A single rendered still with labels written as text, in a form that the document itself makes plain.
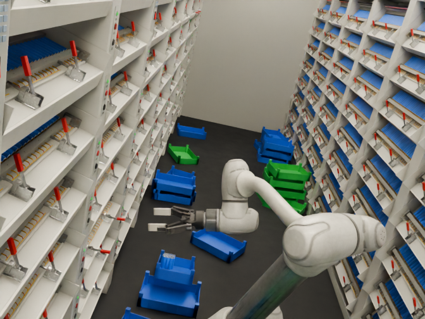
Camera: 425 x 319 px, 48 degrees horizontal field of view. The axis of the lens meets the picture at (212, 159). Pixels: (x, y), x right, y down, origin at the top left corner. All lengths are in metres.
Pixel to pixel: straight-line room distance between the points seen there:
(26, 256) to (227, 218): 0.90
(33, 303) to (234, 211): 0.84
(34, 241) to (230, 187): 0.86
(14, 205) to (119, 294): 1.62
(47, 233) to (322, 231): 0.71
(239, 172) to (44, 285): 0.83
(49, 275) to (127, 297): 1.15
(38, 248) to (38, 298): 0.20
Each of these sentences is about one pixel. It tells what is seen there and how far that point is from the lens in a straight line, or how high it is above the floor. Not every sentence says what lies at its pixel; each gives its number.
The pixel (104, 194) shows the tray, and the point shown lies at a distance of 1.89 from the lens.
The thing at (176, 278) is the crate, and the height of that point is 0.11.
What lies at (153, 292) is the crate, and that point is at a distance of 2.57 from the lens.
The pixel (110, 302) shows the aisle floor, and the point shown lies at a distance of 2.48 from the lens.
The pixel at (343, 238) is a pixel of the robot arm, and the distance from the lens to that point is 1.35.
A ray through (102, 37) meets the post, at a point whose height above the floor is 1.35.
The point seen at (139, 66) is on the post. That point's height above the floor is 1.16.
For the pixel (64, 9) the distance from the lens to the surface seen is 0.96.
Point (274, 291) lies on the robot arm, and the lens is 1.48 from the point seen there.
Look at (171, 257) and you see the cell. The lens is 2.71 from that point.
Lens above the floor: 1.54
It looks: 20 degrees down
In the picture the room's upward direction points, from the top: 13 degrees clockwise
